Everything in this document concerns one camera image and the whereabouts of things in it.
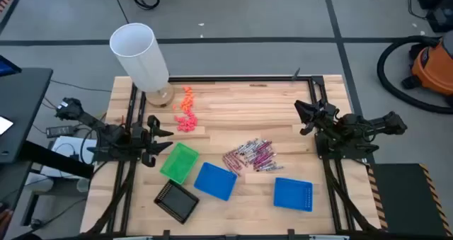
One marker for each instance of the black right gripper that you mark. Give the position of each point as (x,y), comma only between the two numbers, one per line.
(327,119)

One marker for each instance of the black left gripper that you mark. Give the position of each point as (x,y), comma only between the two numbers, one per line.
(144,141)

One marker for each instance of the black plastic basket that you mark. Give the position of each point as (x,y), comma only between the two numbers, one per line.
(176,201)

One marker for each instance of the blue plastic basket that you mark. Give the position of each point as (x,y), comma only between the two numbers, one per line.
(215,181)
(293,194)

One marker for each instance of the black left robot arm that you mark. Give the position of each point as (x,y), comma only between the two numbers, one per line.
(88,119)

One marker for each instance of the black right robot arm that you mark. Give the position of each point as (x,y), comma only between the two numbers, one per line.
(385,123)

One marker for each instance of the green plastic basket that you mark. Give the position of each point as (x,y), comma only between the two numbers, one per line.
(178,162)

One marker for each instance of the pink foam earplugs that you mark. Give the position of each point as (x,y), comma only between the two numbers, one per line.
(187,123)

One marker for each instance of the orange foam earplugs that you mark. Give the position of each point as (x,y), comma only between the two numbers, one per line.
(185,100)

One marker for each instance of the black-tipped white-wrapped crayon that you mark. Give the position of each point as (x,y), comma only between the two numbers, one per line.
(245,147)
(264,169)
(243,150)

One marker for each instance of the light pink crayon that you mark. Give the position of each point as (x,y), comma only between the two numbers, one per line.
(236,157)
(237,170)
(227,161)
(231,160)
(233,166)

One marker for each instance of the white cylinder table lamp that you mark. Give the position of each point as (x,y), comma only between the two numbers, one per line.
(139,56)

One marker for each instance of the orange shop vacuum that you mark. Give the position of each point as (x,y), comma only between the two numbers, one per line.
(433,70)
(380,68)

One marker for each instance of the clear plastic cup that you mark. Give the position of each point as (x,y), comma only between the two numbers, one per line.
(82,185)

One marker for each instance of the white box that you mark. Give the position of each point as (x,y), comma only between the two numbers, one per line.
(67,148)

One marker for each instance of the black power adapter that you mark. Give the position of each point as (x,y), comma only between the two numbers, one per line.
(60,131)

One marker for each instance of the black hazard-striped mat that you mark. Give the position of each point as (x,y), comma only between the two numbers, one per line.
(407,197)

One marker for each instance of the black desk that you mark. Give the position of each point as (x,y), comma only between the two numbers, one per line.
(21,102)

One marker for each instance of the black equipment case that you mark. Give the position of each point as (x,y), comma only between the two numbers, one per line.
(440,17)

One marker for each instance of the laptop screen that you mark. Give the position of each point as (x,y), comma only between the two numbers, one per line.
(7,67)

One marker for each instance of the black aluminium table frame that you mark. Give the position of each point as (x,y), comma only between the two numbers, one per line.
(247,79)

